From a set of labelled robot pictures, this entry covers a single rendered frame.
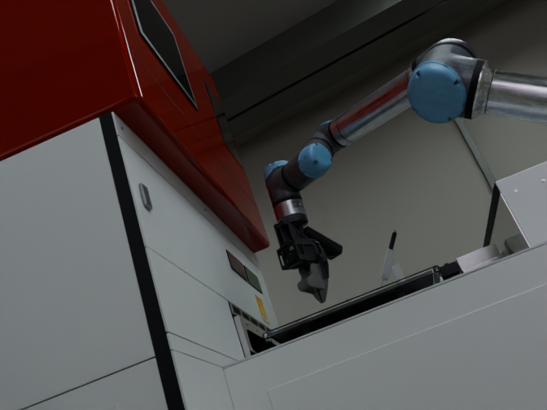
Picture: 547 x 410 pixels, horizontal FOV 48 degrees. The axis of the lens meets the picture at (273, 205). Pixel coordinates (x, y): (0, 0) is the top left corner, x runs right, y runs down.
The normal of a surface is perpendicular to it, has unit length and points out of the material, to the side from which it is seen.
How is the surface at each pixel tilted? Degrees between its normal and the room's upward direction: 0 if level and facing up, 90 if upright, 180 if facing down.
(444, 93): 124
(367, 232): 90
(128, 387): 90
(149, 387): 90
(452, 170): 90
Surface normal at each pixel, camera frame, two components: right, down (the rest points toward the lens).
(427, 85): -0.53, 0.51
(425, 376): -0.26, -0.35
